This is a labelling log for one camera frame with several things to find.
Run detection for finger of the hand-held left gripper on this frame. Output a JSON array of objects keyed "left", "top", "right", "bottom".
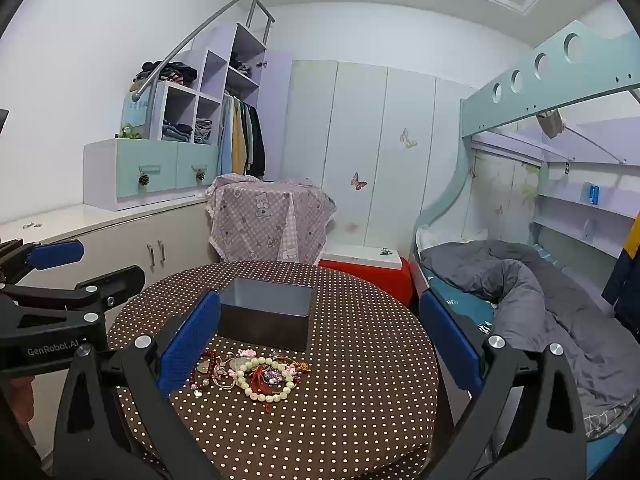
[
  {"left": 0, "top": 265, "right": 146, "bottom": 322},
  {"left": 0, "top": 239, "right": 85, "bottom": 286}
]

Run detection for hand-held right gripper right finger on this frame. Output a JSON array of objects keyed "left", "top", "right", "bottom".
[{"left": 419, "top": 287, "right": 588, "bottom": 480}]

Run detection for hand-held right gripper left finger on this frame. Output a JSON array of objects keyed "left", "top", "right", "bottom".
[{"left": 52, "top": 290, "right": 222, "bottom": 480}]

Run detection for dark red bead bracelet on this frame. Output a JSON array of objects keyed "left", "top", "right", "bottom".
[{"left": 199, "top": 350, "right": 222, "bottom": 387}]

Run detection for thin gold chain necklace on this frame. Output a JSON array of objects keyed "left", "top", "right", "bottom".
[{"left": 210, "top": 360, "right": 240, "bottom": 389}]

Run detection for pale green bead bracelet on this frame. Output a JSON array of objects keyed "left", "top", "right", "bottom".
[{"left": 236, "top": 356, "right": 297, "bottom": 402}]

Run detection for red tassel cord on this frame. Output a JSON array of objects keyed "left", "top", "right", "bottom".
[{"left": 248, "top": 364, "right": 275, "bottom": 387}]

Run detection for grey metal tin box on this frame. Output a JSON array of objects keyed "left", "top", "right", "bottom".
[{"left": 218, "top": 276, "right": 315, "bottom": 352}]

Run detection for person's left hand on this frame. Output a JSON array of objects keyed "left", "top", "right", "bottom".
[{"left": 9, "top": 376, "right": 35, "bottom": 428}]

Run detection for beige low cabinet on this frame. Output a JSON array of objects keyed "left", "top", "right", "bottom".
[{"left": 0, "top": 195, "right": 221, "bottom": 461}]

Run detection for grey duvet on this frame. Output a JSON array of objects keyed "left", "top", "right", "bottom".
[{"left": 419, "top": 240, "right": 640, "bottom": 441}]

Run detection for teal drawer cabinet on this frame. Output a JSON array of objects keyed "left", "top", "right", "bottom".
[{"left": 82, "top": 137, "right": 221, "bottom": 212}]

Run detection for white board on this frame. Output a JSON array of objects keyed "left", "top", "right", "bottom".
[{"left": 322, "top": 242, "right": 403, "bottom": 271}]

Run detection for brown polka-dot tablecloth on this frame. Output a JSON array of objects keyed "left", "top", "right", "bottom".
[{"left": 107, "top": 260, "right": 453, "bottom": 480}]

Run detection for pink checked bear cloth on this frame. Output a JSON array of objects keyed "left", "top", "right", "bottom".
[{"left": 206, "top": 172, "right": 338, "bottom": 266}]

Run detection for folded blue jeans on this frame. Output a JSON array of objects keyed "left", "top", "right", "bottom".
[{"left": 161, "top": 120, "right": 194, "bottom": 142}]

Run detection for light blue hanging shirt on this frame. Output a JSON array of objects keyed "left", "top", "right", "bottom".
[{"left": 218, "top": 95, "right": 236, "bottom": 176}]

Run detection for navy and yellow jacket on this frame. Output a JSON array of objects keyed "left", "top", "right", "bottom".
[{"left": 601, "top": 214, "right": 640, "bottom": 342}]

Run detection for yellow hanging garment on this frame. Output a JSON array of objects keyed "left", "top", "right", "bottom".
[{"left": 231, "top": 100, "right": 249, "bottom": 174}]

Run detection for black hanging jacket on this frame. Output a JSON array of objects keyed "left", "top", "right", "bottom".
[{"left": 248, "top": 105, "right": 266, "bottom": 179}]

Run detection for grey hanging garment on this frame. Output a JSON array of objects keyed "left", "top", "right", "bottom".
[{"left": 243, "top": 102, "right": 256, "bottom": 171}]

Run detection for pile of dark clothes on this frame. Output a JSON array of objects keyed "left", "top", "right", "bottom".
[{"left": 132, "top": 60, "right": 199, "bottom": 87}]

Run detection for white wardrobe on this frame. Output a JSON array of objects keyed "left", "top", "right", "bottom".
[{"left": 282, "top": 57, "right": 478, "bottom": 266}]

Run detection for lavender stepped shelf unit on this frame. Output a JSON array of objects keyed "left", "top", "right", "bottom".
[{"left": 150, "top": 22, "right": 293, "bottom": 181}]

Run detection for beige hanging pouch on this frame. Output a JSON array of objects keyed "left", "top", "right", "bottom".
[{"left": 535, "top": 108, "right": 566, "bottom": 140}]

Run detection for grey metal handrail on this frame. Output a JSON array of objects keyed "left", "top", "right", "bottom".
[{"left": 132, "top": 0, "right": 276, "bottom": 106}]

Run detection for lavender wall shelves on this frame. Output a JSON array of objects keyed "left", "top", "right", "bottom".
[{"left": 530, "top": 175, "right": 640, "bottom": 261}]

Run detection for teal bunk bed frame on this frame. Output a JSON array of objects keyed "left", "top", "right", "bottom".
[{"left": 410, "top": 20, "right": 640, "bottom": 480}]

